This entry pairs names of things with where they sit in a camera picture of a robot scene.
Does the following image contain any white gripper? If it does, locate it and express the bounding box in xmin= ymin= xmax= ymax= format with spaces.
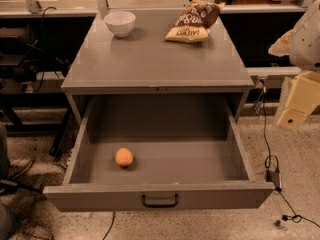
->
xmin=268 ymin=0 xmax=320 ymax=131

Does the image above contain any orange fruit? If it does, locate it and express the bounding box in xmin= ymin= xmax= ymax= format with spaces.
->
xmin=115 ymin=148 xmax=133 ymax=167

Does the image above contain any open grey top drawer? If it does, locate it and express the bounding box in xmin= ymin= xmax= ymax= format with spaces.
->
xmin=44 ymin=94 xmax=273 ymax=211

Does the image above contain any grey cabinet counter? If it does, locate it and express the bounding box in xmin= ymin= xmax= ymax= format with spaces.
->
xmin=62 ymin=9 xmax=253 ymax=120

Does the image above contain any brown chip bag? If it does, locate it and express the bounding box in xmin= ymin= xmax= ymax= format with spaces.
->
xmin=165 ymin=0 xmax=225 ymax=43

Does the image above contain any white ceramic bowl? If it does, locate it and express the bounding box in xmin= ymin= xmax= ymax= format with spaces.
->
xmin=104 ymin=11 xmax=136 ymax=37

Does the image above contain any dark equipment under bench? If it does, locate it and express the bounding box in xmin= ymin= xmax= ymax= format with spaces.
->
xmin=0 ymin=25 xmax=71 ymax=93

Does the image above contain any person's shoe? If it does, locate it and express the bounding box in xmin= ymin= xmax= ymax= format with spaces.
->
xmin=7 ymin=155 xmax=34 ymax=180

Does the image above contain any black cable with adapter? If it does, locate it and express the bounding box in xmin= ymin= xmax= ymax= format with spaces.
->
xmin=256 ymin=78 xmax=320 ymax=228

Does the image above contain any black drawer handle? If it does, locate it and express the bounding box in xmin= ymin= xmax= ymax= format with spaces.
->
xmin=141 ymin=194 xmax=179 ymax=209

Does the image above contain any black cable under drawer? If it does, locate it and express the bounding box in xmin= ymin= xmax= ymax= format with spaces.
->
xmin=101 ymin=211 xmax=117 ymax=240

